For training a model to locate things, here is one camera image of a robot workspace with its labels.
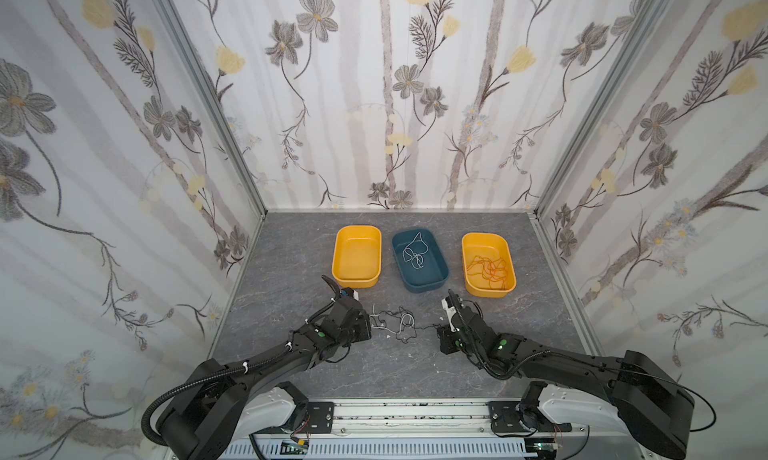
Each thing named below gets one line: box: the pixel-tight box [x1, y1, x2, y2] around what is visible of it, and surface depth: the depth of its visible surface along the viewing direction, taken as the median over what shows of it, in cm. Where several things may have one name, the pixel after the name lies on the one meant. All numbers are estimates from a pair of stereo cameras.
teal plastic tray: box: [392, 228, 450, 294], surface depth 107 cm
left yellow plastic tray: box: [332, 225, 383, 289], surface depth 107 cm
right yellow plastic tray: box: [461, 232, 517, 299], surface depth 103 cm
